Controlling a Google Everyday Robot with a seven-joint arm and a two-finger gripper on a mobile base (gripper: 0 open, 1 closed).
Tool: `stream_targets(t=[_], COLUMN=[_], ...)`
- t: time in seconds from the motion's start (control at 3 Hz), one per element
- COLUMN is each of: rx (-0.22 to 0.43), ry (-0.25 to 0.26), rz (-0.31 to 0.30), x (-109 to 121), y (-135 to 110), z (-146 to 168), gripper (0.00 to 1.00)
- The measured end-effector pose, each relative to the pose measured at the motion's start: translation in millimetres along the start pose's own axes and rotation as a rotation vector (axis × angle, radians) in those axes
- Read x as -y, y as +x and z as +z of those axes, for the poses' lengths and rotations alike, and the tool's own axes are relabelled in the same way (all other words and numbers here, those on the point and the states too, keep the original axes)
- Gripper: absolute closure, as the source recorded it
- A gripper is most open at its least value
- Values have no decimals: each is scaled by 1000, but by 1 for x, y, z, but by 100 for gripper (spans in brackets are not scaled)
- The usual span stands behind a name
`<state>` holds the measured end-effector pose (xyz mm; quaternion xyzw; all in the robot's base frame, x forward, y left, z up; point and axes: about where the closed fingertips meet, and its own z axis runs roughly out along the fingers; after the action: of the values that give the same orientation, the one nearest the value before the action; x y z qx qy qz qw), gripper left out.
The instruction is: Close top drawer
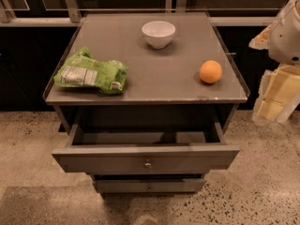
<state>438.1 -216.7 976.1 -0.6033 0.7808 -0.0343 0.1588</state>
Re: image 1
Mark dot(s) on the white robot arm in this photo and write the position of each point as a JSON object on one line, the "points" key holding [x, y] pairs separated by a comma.
{"points": [[284, 36]]}

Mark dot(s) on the grey bottom drawer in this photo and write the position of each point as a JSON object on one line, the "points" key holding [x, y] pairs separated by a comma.
{"points": [[149, 183]]}

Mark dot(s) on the white ceramic bowl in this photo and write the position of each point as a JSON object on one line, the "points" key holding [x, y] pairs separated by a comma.
{"points": [[158, 34]]}

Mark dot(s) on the grey drawer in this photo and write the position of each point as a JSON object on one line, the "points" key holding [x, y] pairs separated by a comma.
{"points": [[146, 139], [149, 183]]}

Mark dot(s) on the green chip bag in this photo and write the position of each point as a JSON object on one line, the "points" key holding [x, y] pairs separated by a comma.
{"points": [[81, 70]]}

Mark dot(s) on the grey drawer cabinet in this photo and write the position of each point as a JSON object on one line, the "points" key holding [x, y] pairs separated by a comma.
{"points": [[168, 76]]}

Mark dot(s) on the orange fruit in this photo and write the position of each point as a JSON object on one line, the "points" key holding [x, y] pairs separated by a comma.
{"points": [[210, 71]]}

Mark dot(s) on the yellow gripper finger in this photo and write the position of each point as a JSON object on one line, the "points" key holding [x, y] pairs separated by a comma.
{"points": [[279, 95], [260, 42]]}

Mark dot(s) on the metal railing frame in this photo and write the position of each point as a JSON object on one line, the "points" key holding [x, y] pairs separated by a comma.
{"points": [[62, 13]]}

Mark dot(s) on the grey top drawer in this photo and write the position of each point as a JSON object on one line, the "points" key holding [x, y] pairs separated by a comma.
{"points": [[146, 139]]}

